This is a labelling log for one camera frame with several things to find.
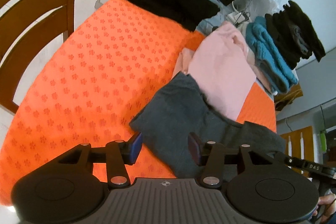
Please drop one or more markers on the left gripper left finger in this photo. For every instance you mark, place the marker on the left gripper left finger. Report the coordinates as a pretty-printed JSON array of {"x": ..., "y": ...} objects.
[{"x": 115, "y": 155}]

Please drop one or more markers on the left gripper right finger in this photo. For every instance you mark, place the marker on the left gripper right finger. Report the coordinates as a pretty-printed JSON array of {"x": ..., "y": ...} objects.
[{"x": 215, "y": 159}]

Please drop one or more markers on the dark grey garment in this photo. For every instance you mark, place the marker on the dark grey garment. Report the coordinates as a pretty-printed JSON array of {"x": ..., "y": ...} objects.
[{"x": 178, "y": 109}]

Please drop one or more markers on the black folded clothes stack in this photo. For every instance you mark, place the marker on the black folded clothes stack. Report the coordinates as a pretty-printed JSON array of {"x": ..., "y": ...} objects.
[{"x": 294, "y": 35}]

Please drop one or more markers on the person's right hand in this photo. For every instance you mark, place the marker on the person's right hand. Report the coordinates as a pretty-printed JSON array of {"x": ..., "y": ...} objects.
[{"x": 329, "y": 211}]

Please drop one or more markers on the brown paper bag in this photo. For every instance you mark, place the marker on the brown paper bag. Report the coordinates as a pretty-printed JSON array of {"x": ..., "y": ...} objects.
[{"x": 282, "y": 100}]

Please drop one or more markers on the pink garment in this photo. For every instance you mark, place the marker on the pink garment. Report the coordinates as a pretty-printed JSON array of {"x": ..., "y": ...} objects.
[{"x": 220, "y": 68}]

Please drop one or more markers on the orange patterned table mat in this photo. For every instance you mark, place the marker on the orange patterned table mat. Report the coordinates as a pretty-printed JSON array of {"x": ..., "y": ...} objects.
[{"x": 92, "y": 87}]

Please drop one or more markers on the beige folded garment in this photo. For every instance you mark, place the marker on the beige folded garment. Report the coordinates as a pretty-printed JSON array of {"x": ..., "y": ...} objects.
[{"x": 251, "y": 60}]

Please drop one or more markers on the blue knitted sweater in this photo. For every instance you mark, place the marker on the blue knitted sweater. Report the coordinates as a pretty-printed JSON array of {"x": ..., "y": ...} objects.
[{"x": 268, "y": 58}]

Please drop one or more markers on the wooden chair left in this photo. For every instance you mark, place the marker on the wooden chair left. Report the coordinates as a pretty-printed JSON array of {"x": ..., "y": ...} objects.
[{"x": 26, "y": 28}]

